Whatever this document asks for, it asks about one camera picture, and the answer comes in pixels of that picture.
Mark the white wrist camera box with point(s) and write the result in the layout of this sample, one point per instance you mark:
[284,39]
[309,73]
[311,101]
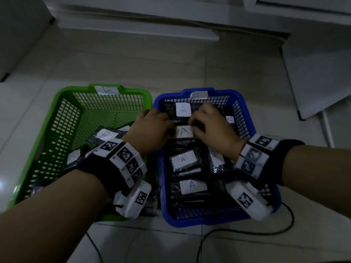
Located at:
[246,199]
[134,199]

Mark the black packet with white label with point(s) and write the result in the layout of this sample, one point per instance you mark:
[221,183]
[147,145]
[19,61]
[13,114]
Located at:
[125,128]
[73,156]
[105,134]
[185,131]

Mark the pile of black labelled packets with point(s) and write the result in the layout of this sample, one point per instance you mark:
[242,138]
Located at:
[183,159]

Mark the grey cabinet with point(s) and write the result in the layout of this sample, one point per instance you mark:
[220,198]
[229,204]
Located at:
[19,35]

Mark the person's left forearm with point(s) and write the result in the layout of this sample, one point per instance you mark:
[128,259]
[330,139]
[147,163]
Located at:
[46,219]

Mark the person's right hand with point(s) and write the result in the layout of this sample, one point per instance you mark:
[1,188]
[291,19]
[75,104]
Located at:
[216,131]

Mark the white furniture panel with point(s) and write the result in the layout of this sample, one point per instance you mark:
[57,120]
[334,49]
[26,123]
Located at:
[296,8]

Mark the blue plastic basket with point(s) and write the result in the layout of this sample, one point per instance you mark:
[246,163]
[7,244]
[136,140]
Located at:
[192,220]

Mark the white board with leg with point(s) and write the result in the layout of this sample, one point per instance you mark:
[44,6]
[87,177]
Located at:
[318,76]

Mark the white paper basket label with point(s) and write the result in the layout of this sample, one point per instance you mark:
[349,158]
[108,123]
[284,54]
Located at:
[199,95]
[107,90]

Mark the green plastic basket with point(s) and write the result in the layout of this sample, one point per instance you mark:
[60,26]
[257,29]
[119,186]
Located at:
[90,106]

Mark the person's left fingers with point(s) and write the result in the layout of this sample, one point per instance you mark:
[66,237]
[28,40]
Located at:
[166,124]

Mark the person's left hand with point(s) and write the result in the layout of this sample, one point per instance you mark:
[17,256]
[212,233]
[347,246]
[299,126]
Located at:
[148,132]

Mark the person's right forearm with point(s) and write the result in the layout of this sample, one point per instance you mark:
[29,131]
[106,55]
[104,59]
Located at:
[318,178]

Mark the white furniture base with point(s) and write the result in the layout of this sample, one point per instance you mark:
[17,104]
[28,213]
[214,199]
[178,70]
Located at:
[131,27]

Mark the person's right fingers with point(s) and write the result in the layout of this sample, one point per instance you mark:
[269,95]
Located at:
[201,117]

